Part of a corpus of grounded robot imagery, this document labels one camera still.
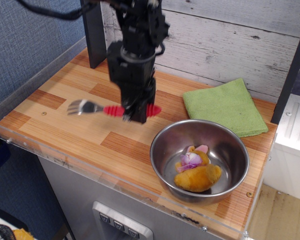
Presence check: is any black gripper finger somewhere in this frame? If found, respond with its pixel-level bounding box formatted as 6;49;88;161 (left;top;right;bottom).
145;77;156;104
122;101;147;124

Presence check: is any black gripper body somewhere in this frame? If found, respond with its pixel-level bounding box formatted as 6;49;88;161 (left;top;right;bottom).
107;41;155;108

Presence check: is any red handled metal fork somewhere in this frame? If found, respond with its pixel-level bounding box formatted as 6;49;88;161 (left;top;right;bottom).
67;99;162;118

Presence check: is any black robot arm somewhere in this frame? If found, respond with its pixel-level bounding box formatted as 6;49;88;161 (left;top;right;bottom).
107;0;170;124

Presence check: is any green cloth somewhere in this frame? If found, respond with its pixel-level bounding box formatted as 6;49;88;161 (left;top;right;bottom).
183;78;269;138

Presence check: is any stainless steel bowl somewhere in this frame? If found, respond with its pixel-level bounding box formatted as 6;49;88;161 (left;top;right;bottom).
150;119;250;205

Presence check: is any brown plush toy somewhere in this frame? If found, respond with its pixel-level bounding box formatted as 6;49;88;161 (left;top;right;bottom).
173;145;222;193

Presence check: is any grey control panel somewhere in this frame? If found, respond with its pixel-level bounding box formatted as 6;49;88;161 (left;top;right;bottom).
92;201;154;240

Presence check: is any clear acrylic guard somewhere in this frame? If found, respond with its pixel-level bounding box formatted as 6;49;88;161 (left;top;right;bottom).
0;39;277;240

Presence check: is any white aluminium block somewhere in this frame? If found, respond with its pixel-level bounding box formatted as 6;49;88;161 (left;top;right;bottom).
263;94;300;199

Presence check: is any black left post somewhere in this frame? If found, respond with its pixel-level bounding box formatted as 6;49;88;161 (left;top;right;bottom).
82;1;107;69

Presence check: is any black post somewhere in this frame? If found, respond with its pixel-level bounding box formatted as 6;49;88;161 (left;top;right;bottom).
82;1;107;69
270;40;300;124

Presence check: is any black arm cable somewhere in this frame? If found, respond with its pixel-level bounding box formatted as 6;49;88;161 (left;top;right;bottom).
16;0;101;21

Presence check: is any black right post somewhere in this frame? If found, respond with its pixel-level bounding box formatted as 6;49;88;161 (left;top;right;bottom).
270;40;300;124

